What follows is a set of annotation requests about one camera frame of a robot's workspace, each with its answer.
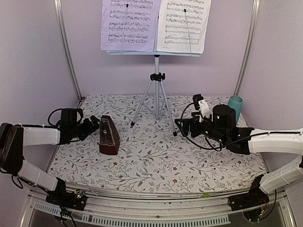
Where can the aluminium frame post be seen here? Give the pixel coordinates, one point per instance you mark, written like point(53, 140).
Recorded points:
point(66, 48)
point(248, 46)

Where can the right aluminium frame post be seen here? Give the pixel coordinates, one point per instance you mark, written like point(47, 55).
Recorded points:
point(248, 46)

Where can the floral patterned table mat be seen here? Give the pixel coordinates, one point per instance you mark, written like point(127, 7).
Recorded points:
point(150, 158)

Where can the white sheet music page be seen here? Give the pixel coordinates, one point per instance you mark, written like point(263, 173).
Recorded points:
point(182, 26)

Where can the left aluminium frame post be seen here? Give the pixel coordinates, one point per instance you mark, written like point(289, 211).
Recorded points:
point(66, 48)

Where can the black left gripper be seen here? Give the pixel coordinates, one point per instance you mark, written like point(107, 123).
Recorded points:
point(91, 128)

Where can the brown wooden metronome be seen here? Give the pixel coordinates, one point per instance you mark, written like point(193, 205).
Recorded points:
point(109, 139)

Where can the teal cup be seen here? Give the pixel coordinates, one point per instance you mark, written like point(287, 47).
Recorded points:
point(236, 102)

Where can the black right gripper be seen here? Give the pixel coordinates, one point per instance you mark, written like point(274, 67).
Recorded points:
point(193, 122)

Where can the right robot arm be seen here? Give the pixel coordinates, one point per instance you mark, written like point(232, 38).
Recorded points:
point(221, 127)

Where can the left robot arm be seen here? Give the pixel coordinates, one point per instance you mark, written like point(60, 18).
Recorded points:
point(71, 127)

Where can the aluminium base frame rail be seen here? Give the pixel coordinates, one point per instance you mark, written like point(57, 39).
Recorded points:
point(113, 208)

